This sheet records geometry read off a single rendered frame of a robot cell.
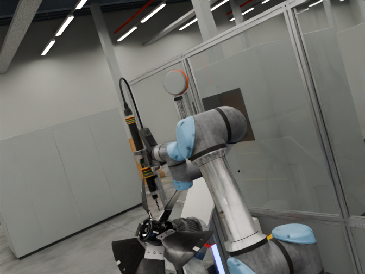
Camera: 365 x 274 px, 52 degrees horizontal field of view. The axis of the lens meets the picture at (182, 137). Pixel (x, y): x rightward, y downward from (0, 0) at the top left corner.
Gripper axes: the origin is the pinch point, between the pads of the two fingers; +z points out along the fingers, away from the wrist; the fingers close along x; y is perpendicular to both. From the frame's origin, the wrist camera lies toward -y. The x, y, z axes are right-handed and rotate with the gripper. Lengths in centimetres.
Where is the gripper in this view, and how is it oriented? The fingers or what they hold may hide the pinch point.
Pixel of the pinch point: (137, 150)
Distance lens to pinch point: 174.5
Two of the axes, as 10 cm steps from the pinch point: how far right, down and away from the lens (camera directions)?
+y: 2.9, 9.5, 0.9
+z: -5.5, 0.9, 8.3
